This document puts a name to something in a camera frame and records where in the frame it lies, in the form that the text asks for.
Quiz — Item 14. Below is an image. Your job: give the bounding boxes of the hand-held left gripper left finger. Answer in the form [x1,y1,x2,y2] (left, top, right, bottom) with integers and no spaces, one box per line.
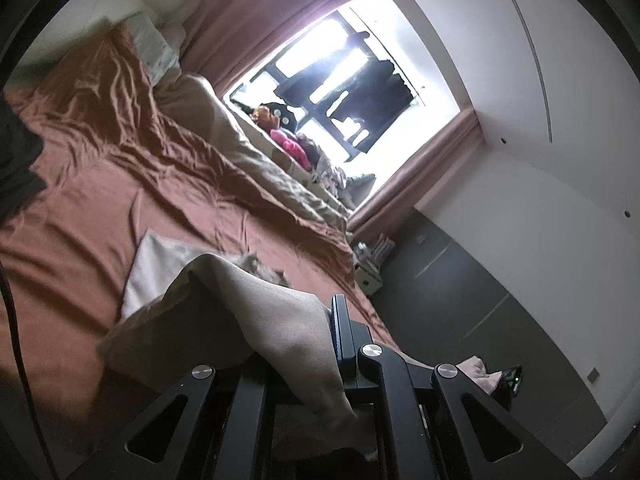
[65,355,286,480]

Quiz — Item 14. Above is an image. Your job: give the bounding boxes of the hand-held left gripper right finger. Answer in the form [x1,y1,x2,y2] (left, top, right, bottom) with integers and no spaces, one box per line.
[330,294,568,480]

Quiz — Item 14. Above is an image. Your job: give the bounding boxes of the beige jacket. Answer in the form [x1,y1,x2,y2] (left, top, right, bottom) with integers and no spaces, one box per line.
[97,230,501,461]

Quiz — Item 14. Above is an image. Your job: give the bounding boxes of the pile of pale clothes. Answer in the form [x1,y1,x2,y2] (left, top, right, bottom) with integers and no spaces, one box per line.
[299,132,361,206]

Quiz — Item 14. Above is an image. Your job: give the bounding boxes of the black folded clothes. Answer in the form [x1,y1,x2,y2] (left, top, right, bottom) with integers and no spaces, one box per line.
[0,92,48,223]

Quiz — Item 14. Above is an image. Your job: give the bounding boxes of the white nightstand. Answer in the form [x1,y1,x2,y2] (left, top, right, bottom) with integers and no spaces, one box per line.
[354,260,387,298]

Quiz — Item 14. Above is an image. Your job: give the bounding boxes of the upright striped books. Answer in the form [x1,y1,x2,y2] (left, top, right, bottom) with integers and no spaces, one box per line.
[365,236,397,267]

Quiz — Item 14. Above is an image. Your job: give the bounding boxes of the grey plush toy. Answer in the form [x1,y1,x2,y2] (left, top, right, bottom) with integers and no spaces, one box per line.
[345,172,377,197]

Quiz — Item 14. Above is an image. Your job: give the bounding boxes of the pink curtain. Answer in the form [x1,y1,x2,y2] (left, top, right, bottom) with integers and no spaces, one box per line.
[177,0,393,103]
[347,107,483,233]

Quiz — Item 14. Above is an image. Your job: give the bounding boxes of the pink plush toy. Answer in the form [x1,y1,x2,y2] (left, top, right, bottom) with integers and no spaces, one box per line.
[270,129,307,168]

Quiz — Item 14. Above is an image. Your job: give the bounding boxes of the beige duvet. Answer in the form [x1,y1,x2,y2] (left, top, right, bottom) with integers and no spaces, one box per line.
[152,74,351,233]

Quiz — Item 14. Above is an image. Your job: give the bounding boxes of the black round plush toy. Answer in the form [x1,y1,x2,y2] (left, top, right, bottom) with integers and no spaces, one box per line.
[260,101,301,132]

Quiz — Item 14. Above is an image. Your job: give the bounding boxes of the dark hanging trousers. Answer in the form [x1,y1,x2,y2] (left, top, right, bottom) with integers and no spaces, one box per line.
[274,31,371,111]

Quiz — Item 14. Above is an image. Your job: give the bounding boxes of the bed with brown blanket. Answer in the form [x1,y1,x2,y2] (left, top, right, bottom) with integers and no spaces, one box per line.
[0,25,401,391]

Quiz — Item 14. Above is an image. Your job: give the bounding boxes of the window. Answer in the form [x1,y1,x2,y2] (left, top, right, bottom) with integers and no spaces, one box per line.
[227,0,473,201]

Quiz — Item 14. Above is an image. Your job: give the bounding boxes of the pale patterned pillow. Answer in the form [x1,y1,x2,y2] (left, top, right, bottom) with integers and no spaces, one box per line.
[125,10,183,86]

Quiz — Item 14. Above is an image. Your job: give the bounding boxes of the white pillow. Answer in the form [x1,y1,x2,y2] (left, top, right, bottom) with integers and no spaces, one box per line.
[162,0,201,43]

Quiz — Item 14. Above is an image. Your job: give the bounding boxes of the cream padded headboard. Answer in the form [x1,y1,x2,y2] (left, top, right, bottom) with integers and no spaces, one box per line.
[7,0,146,86]

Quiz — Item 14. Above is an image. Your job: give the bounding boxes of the thick black cable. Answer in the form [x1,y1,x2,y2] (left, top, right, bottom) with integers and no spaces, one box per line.
[0,255,56,466]

